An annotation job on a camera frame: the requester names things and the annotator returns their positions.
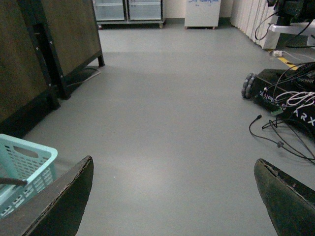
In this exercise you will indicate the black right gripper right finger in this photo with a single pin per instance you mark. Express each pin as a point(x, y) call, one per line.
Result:
point(290, 204)

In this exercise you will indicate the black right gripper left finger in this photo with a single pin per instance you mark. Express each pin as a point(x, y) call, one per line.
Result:
point(58, 209)

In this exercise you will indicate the brown basket handle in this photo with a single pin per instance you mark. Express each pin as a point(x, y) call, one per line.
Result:
point(12, 181)

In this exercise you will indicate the light blue plastic basket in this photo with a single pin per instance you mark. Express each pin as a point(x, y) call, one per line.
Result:
point(28, 161)

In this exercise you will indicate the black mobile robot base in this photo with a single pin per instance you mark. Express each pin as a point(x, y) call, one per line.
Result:
point(289, 94)

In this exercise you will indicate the white power strip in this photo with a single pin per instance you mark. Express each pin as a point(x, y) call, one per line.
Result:
point(277, 53)

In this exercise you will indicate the white table with equipment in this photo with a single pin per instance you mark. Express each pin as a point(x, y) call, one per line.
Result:
point(295, 29)

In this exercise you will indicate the dark wooden display stand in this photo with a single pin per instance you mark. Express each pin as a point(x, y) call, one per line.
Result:
point(44, 46)

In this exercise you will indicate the glass door refrigerator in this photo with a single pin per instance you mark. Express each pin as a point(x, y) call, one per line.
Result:
point(123, 12)

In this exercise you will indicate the white chest freezer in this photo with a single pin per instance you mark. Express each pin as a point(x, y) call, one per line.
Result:
point(202, 13)

